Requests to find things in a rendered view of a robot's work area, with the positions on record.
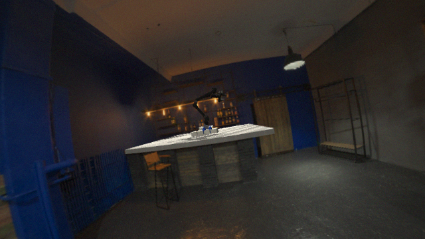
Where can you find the white flat rectangular deck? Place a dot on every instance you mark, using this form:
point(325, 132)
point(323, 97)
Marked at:
point(204, 131)

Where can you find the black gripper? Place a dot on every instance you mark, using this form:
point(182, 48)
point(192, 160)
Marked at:
point(219, 96)

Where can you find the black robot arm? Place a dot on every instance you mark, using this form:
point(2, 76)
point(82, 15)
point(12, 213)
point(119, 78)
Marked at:
point(212, 94)

